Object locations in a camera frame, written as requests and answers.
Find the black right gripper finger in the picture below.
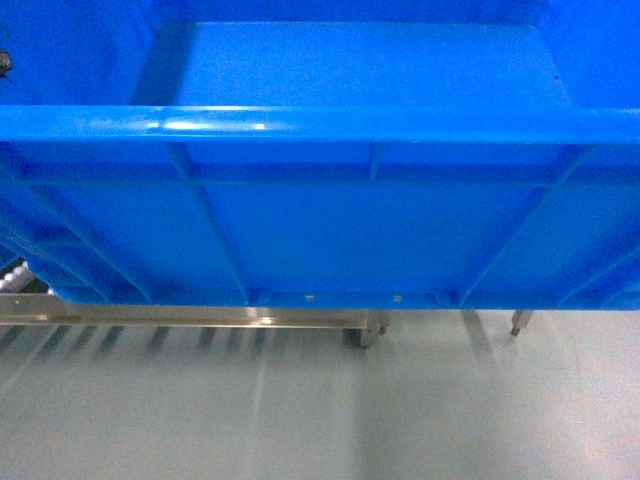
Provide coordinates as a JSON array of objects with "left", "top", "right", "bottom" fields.
[{"left": 0, "top": 49, "right": 12, "bottom": 79}]

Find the large blue plastic crate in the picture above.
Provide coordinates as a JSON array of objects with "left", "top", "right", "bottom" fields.
[{"left": 1, "top": 1, "right": 639, "bottom": 310}]

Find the steel roller flow rack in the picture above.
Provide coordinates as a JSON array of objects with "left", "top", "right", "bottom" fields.
[{"left": 1, "top": 263, "right": 391, "bottom": 349}]

